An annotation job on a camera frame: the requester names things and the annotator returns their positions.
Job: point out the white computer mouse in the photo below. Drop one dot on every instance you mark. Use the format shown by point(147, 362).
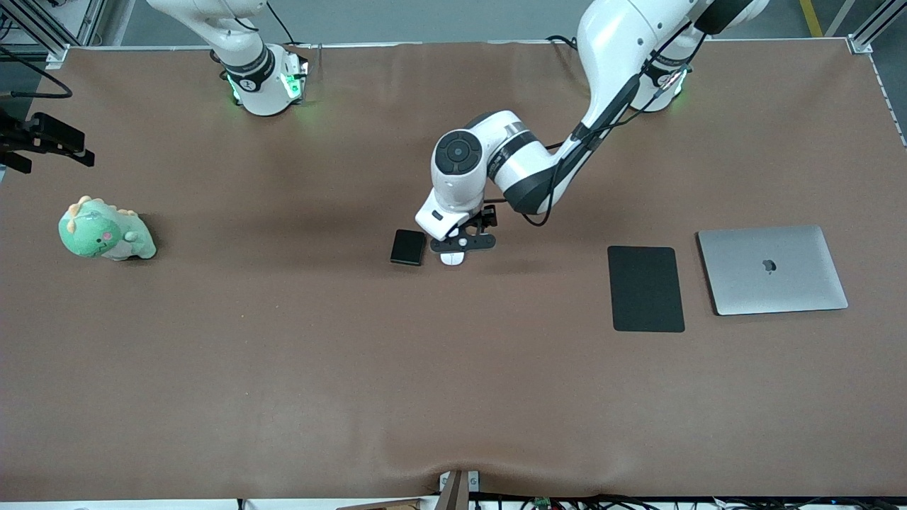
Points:
point(452, 259)

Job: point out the small black phone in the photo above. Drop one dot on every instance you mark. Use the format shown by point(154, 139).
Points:
point(407, 248)

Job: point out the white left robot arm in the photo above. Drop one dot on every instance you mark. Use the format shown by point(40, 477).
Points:
point(609, 42)

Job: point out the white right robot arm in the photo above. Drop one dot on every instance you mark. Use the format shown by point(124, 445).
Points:
point(266, 103)

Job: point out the black mouse pad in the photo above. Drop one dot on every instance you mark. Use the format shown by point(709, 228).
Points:
point(645, 289)

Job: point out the green dinosaur plush toy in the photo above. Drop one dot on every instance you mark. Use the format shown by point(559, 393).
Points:
point(96, 234)

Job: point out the brown table cover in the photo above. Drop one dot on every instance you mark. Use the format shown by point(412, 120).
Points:
point(453, 368)

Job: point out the silver laptop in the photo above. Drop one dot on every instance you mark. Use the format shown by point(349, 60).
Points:
point(772, 283)

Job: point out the brown cardboard piece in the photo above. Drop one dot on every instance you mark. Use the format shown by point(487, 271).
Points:
point(382, 505)

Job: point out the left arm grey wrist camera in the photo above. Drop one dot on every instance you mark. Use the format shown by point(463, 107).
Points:
point(453, 245)

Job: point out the aluminium frame profile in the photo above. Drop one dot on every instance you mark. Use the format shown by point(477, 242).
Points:
point(859, 44)
point(58, 55)

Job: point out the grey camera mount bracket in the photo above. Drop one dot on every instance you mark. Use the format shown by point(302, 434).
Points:
point(457, 490)

